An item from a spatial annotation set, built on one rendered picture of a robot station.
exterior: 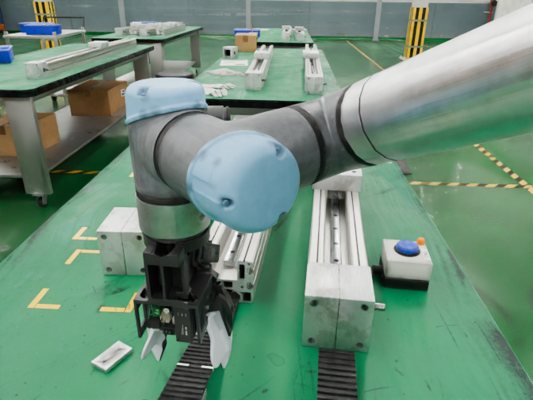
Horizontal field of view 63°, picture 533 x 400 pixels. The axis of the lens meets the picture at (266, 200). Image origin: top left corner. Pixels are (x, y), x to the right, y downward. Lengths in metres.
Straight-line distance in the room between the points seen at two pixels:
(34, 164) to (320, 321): 2.58
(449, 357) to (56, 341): 0.60
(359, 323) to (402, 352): 0.09
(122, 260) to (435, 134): 0.66
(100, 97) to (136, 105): 4.03
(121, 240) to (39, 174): 2.25
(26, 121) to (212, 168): 2.69
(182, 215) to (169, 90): 0.12
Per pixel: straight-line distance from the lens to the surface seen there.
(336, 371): 0.63
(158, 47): 5.91
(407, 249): 0.84
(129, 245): 0.85
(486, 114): 0.30
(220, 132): 0.34
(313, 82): 2.48
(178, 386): 0.61
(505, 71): 0.29
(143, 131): 0.41
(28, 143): 3.03
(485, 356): 0.77
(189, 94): 0.40
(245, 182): 0.31
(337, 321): 0.68
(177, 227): 0.44
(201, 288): 0.49
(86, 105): 4.50
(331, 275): 0.69
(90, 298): 0.85
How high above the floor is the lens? 1.26
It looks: 25 degrees down
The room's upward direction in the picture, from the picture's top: 1 degrees clockwise
